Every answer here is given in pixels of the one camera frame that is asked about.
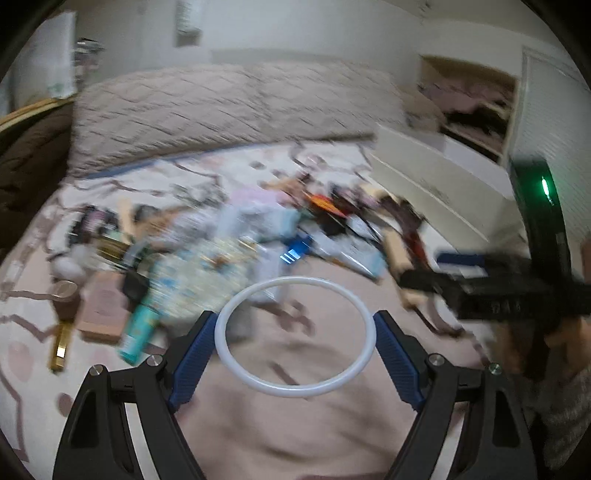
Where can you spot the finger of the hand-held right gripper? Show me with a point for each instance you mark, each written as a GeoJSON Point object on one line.
{"type": "Point", "coordinates": [429, 282]}
{"type": "Point", "coordinates": [461, 259]}

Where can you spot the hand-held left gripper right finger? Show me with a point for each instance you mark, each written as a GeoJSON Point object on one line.
{"type": "Point", "coordinates": [397, 360]}

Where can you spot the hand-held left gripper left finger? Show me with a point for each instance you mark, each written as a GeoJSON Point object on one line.
{"type": "Point", "coordinates": [194, 360]}

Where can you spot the teal tube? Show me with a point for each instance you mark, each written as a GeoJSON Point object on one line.
{"type": "Point", "coordinates": [138, 334]}

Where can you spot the white cardboard box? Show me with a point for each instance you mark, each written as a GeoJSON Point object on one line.
{"type": "Point", "coordinates": [438, 184]}

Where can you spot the person's right forearm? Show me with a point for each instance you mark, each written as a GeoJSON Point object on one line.
{"type": "Point", "coordinates": [570, 415]}

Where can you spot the person's right hand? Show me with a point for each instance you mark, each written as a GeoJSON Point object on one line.
{"type": "Point", "coordinates": [570, 334]}

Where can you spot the light blue mask packet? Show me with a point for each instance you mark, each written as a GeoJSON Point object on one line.
{"type": "Point", "coordinates": [364, 258]}

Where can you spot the pink flat box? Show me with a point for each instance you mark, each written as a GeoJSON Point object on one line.
{"type": "Point", "coordinates": [104, 307]}

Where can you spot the orange red snack packet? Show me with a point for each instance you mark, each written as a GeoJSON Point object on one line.
{"type": "Point", "coordinates": [328, 205]}

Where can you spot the gold lipstick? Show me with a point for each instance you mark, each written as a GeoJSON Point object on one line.
{"type": "Point", "coordinates": [62, 346]}

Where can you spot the blue clip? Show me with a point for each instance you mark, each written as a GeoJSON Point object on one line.
{"type": "Point", "coordinates": [295, 250]}

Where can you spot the small brown jar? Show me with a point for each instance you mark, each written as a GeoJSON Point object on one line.
{"type": "Point", "coordinates": [65, 300]}

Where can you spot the white louvered door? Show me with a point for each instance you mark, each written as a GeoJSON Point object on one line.
{"type": "Point", "coordinates": [568, 120]}

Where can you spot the beige fleece blanket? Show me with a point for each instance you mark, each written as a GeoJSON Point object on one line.
{"type": "Point", "coordinates": [422, 110]}

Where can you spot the white plush pompom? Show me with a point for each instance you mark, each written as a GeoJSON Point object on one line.
{"type": "Point", "coordinates": [71, 263]}

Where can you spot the pile of clothes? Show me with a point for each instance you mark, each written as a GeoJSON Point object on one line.
{"type": "Point", "coordinates": [466, 101]}

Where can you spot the wooden stick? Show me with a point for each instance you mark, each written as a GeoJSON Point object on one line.
{"type": "Point", "coordinates": [127, 217]}

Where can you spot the wardrobe niche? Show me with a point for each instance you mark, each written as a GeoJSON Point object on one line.
{"type": "Point", "coordinates": [508, 92]}

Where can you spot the dark crochet scrunchie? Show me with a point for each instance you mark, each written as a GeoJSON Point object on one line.
{"type": "Point", "coordinates": [92, 224]}

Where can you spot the lavender paper packet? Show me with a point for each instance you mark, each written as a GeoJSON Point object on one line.
{"type": "Point", "coordinates": [258, 197]}

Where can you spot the beige textured pillow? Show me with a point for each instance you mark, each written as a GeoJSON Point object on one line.
{"type": "Point", "coordinates": [161, 124]}
{"type": "Point", "coordinates": [332, 97]}

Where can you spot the brown comforter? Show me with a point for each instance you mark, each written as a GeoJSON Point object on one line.
{"type": "Point", "coordinates": [32, 175]}

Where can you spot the clear bin of small packets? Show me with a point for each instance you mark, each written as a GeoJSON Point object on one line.
{"type": "Point", "coordinates": [90, 64]}

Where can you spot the white hanging paper bag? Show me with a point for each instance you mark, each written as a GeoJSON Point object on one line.
{"type": "Point", "coordinates": [188, 23]}

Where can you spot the white shopping bag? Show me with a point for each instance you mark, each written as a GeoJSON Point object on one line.
{"type": "Point", "coordinates": [44, 55]}

